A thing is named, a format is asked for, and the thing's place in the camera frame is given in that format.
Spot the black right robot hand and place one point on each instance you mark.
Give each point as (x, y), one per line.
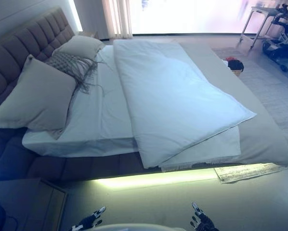
(203, 222)

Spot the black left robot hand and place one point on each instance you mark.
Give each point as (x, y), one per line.
(88, 220)

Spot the white duvet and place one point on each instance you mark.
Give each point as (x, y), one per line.
(173, 96)

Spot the yellow under-bed light strip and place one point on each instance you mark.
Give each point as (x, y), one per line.
(146, 179)

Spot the white bed sheet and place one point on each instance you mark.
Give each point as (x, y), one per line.
(105, 115)

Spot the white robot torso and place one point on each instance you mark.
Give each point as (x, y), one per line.
(134, 227)

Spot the wooden nightstand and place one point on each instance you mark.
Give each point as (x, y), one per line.
(33, 204)

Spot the beige fringed bedspread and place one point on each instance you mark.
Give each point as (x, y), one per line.
(259, 134)

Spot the large beige pillow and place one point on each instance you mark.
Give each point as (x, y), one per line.
(38, 96)

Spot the light patterned rug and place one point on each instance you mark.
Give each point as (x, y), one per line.
(274, 101)

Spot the grey knitted fringed cushion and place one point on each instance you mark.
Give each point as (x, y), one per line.
(64, 62)

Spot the basket with dark clothes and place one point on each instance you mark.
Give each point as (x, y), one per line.
(235, 65)

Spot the small beige pillow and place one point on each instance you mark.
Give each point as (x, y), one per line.
(81, 47)

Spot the brown tufted headboard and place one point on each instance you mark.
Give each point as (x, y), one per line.
(18, 48)

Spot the white wheeled robot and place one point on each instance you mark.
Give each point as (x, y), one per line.
(281, 45)

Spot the beige curtain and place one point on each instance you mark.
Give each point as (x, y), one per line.
(117, 16)

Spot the bright window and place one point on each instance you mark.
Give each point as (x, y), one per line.
(182, 14)

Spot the white side table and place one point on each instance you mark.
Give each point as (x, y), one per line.
(262, 14)

